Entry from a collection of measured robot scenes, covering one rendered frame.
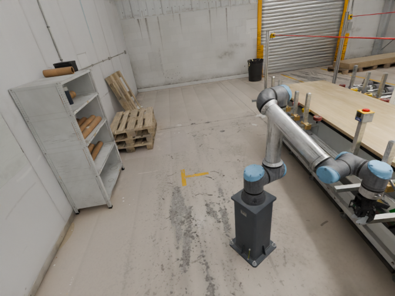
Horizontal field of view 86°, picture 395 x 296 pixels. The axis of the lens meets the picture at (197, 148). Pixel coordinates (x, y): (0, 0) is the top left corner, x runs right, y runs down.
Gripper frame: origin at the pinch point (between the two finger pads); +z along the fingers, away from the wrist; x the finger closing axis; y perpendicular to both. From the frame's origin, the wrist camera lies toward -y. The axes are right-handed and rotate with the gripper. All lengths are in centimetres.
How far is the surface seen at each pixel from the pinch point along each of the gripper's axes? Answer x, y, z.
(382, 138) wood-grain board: -70, -63, -9
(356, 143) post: -54, -29, -17
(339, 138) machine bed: -100, -51, 5
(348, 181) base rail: -48, -28, 13
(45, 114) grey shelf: -120, 226, -39
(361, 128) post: -54, -30, -28
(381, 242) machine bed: -31, -57, 65
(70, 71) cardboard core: -172, 218, -69
